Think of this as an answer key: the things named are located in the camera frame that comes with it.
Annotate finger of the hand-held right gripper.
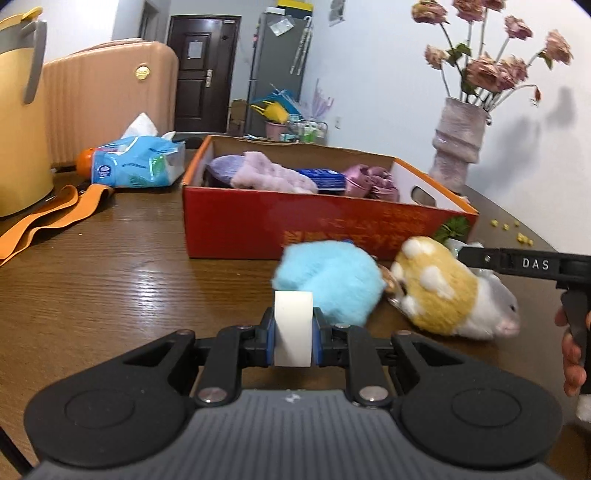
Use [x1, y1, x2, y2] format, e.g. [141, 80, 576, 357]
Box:
[457, 247, 504, 274]

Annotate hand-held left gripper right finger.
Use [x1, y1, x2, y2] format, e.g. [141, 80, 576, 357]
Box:
[311, 307, 455, 408]

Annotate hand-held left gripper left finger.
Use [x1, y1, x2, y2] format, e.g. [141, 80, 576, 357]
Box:
[122, 307, 277, 408]

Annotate white sponge block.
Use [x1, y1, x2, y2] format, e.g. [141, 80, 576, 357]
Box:
[273, 291, 314, 368]

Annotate yellow white hamster plush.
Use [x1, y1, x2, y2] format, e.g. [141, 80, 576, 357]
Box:
[390, 236, 522, 341]

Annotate red cardboard box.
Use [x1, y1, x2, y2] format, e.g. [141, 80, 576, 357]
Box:
[181, 135, 480, 260]

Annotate pink satin cloth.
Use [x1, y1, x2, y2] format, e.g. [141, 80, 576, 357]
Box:
[341, 165, 401, 202]

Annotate lilac fluffy cloth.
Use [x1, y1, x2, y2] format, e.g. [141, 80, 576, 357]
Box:
[231, 151, 319, 195]

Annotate blue tissue packet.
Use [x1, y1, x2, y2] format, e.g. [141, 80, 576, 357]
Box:
[295, 167, 347, 193]

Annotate person's right hand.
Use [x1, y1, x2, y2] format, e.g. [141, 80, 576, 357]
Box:
[555, 305, 587, 398]

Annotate scattered yellow crumbs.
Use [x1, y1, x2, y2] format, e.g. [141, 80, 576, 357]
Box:
[489, 219, 534, 245]

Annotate green leaf clear packet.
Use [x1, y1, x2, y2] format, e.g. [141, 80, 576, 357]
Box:
[433, 215, 485, 259]

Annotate light blue fluffy plush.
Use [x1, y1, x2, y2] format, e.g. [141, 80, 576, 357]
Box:
[271, 240, 387, 324]

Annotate grey ribbed vase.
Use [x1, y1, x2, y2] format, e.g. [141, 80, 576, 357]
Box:
[428, 97, 490, 195]

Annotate purple knit item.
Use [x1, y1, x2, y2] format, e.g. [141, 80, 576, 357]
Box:
[204, 154, 252, 188]

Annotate dried pink roses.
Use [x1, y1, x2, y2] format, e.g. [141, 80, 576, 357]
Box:
[411, 0, 575, 114]

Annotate small cardboard box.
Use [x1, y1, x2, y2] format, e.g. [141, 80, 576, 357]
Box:
[228, 99, 249, 138]

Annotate light blue tissue pack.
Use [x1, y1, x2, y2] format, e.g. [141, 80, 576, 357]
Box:
[90, 113, 186, 188]

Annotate lilac dried grass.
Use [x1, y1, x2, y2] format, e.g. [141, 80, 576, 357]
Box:
[308, 78, 335, 121]

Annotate yellow plastic item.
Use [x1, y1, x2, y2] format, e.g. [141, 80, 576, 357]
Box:
[249, 99, 289, 124]

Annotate blue plastic item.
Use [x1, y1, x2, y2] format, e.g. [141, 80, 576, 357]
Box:
[263, 89, 301, 114]

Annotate dark brown door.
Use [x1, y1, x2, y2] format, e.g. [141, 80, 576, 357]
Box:
[166, 14, 242, 134]

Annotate orange fruit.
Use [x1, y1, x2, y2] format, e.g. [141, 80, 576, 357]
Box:
[76, 147, 99, 178]

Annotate grey refrigerator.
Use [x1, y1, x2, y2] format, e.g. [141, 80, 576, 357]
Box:
[245, 11, 315, 134]

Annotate peach hard suitcase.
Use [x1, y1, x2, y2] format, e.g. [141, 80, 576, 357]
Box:
[42, 39, 180, 169]

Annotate yellow black box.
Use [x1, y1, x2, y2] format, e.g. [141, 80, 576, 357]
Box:
[276, 0, 315, 16]

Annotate yellow jug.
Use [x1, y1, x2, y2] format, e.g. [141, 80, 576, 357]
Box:
[0, 7, 55, 219]

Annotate orange strap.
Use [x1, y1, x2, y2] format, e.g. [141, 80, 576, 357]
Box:
[0, 184, 115, 267]

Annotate black cable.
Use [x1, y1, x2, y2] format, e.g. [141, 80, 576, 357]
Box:
[0, 425, 29, 477]

